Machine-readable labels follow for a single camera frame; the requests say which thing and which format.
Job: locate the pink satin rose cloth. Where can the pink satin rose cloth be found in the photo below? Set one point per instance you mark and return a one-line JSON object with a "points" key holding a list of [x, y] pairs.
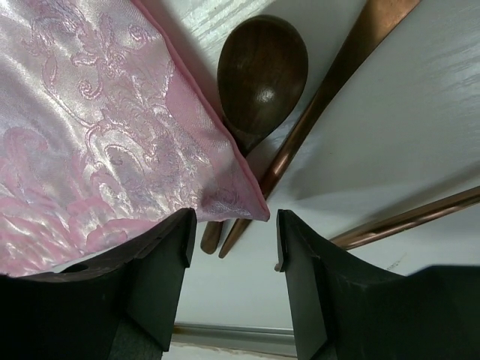
{"points": [[104, 134]]}

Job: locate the wooden knife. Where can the wooden knife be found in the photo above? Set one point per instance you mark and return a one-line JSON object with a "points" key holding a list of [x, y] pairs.
{"points": [[374, 23]]}

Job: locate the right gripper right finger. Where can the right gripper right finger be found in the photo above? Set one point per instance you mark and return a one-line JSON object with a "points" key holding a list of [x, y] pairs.
{"points": [[345, 308]]}

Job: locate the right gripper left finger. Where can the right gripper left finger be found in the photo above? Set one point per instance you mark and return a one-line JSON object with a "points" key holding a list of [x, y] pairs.
{"points": [[120, 304]]}

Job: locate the dark wooden spoon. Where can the dark wooden spoon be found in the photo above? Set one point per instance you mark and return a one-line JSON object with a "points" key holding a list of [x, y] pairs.
{"points": [[261, 75]]}

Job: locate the front aluminium rail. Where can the front aluminium rail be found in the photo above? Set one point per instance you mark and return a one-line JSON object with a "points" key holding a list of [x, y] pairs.
{"points": [[214, 335]]}

